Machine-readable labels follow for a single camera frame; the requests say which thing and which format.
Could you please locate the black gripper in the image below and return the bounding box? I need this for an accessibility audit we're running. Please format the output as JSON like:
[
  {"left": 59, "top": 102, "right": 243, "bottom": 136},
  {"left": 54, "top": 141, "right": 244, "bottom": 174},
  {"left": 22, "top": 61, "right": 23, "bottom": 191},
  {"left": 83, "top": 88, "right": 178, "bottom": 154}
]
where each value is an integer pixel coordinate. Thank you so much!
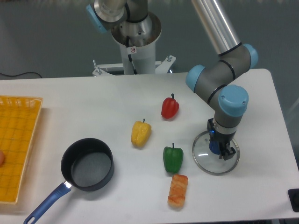
[{"left": 207, "top": 118, "right": 236, "bottom": 161}]

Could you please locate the glass lid blue knob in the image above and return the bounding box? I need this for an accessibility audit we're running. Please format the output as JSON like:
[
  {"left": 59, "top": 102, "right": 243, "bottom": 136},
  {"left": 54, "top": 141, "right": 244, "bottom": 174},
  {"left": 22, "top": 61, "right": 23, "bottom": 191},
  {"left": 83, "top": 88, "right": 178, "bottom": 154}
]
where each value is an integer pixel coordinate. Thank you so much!
[{"left": 192, "top": 131, "right": 240, "bottom": 175}]

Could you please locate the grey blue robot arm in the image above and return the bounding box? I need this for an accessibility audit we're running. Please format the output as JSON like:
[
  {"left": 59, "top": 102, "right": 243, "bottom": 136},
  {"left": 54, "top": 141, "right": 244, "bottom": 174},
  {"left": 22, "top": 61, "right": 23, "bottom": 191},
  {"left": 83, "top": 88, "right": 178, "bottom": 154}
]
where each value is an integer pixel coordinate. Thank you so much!
[{"left": 86, "top": 0, "right": 258, "bottom": 160}]

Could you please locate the green bell pepper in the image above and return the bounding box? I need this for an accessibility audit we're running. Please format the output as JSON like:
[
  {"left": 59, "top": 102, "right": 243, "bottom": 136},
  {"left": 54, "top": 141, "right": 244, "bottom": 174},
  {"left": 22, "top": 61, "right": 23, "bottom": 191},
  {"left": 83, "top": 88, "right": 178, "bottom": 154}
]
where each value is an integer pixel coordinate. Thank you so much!
[{"left": 163, "top": 143, "right": 184, "bottom": 174}]

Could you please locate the orange toast bread piece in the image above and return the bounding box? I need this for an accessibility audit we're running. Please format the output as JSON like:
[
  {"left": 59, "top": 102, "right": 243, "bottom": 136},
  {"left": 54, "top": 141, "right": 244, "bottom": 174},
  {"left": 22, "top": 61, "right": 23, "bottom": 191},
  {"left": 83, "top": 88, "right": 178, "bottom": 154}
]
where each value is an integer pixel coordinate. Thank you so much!
[{"left": 168, "top": 174, "right": 188, "bottom": 209}]

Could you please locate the red bell pepper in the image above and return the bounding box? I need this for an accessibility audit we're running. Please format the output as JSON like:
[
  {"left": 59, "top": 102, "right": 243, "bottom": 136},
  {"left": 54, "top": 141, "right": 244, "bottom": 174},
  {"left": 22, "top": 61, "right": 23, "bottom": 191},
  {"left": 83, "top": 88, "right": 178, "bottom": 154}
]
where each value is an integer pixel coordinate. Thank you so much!
[{"left": 161, "top": 93, "right": 179, "bottom": 119}]

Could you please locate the black device at table edge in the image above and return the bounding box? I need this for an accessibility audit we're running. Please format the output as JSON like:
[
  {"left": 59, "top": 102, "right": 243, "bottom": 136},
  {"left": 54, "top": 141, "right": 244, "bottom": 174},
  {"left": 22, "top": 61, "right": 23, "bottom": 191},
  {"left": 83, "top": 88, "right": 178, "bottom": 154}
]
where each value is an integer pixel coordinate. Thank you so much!
[{"left": 288, "top": 189, "right": 299, "bottom": 212}]

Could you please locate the yellow bell pepper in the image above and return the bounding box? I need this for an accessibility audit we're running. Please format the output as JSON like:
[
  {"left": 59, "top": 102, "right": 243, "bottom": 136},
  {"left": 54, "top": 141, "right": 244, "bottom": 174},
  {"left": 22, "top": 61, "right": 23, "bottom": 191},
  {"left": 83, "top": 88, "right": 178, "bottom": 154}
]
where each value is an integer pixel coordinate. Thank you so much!
[{"left": 131, "top": 119, "right": 152, "bottom": 148}]

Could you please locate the yellow woven basket tray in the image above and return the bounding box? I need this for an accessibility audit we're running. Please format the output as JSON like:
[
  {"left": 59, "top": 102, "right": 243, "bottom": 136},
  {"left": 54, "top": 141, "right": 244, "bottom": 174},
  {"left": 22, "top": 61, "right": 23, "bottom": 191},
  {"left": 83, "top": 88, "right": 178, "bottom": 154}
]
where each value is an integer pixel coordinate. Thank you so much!
[{"left": 0, "top": 95, "right": 43, "bottom": 204}]

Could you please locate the black saucepan blue handle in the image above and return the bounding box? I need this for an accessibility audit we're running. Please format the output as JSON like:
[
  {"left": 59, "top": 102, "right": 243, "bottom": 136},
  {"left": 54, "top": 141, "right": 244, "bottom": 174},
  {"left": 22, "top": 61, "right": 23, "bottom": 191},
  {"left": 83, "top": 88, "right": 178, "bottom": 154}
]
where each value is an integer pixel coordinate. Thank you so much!
[{"left": 24, "top": 138, "right": 114, "bottom": 224}]

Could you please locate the black cable on floor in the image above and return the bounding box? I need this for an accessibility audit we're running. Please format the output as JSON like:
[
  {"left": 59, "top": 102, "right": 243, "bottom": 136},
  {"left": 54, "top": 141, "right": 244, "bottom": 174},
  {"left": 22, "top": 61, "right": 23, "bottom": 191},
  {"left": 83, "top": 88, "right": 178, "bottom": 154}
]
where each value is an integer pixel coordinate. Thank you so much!
[{"left": 0, "top": 71, "right": 43, "bottom": 78}]

